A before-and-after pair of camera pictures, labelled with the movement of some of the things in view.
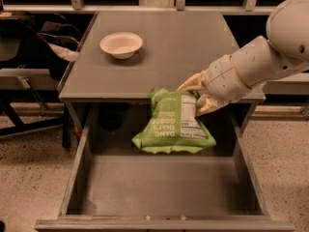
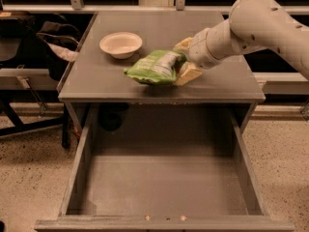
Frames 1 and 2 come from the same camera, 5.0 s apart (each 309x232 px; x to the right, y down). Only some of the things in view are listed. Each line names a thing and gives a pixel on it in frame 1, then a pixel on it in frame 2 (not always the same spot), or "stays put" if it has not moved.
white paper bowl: x=123 y=45 stays put
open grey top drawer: x=110 y=184 stays put
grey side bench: x=32 y=85 stays put
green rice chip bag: x=175 y=125 to x=156 y=67
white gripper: x=222 y=77 to x=197 y=52
